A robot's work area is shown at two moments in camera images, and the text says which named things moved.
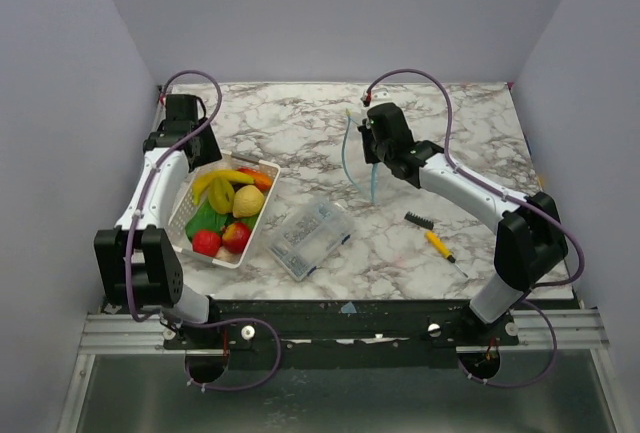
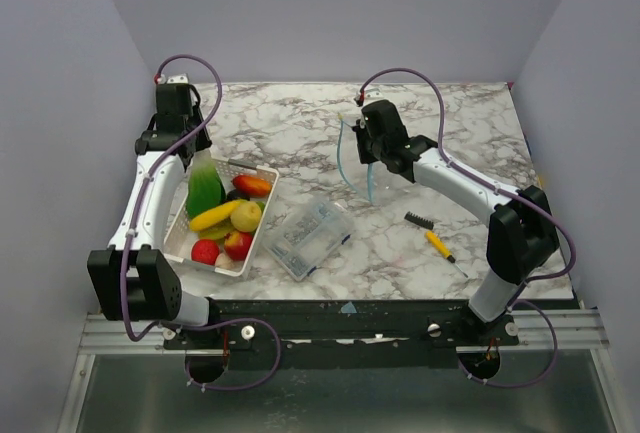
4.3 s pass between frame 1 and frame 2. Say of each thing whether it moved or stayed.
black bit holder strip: stayed
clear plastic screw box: stayed
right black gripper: stayed
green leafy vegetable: moved
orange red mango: moved
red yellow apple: stayed
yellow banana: moved
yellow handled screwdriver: stayed
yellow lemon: moved
